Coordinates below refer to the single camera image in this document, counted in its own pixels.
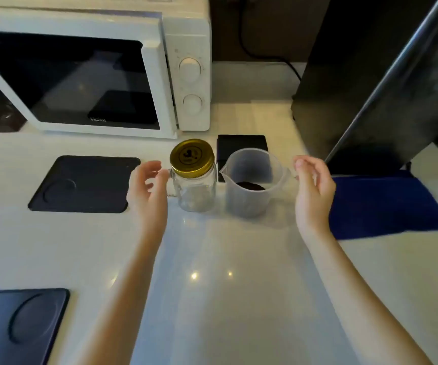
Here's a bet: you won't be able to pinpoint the person's right hand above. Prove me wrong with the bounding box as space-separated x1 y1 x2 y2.
293 155 337 236

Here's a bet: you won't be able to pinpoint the person's left hand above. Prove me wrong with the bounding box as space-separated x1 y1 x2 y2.
126 160 171 240

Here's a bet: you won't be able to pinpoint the clear glass jar with handle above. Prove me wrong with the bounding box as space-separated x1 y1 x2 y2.
167 167 218 213

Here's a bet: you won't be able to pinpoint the gold metal jar lid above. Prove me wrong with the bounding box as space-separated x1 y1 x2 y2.
169 138 215 179

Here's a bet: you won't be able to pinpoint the translucent plastic measuring cup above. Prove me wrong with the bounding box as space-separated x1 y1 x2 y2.
219 148 300 219

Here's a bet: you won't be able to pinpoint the dark brown coffee grounds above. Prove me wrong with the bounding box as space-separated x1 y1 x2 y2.
236 181 266 192

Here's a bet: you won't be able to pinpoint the person's left forearm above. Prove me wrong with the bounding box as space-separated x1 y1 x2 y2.
75 226 168 365

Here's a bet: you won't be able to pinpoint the person's right forearm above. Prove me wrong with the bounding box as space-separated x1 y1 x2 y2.
302 224 434 365

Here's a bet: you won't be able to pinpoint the small black scale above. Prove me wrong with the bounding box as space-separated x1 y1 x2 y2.
216 134 269 183

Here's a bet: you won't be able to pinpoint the small black square mat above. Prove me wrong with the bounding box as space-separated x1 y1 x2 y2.
28 155 141 214

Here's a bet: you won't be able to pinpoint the blue cloth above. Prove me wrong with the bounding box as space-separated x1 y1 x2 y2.
329 170 438 241

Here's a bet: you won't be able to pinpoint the white microwave oven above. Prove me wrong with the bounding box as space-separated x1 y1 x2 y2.
0 0 212 139

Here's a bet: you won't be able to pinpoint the white microwave knob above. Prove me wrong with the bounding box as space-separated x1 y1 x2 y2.
178 57 202 77
182 94 203 113

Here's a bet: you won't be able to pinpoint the black glossy appliance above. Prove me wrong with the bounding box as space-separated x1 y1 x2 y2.
291 0 438 175

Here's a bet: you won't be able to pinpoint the black power cable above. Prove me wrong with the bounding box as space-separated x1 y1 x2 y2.
238 0 303 81

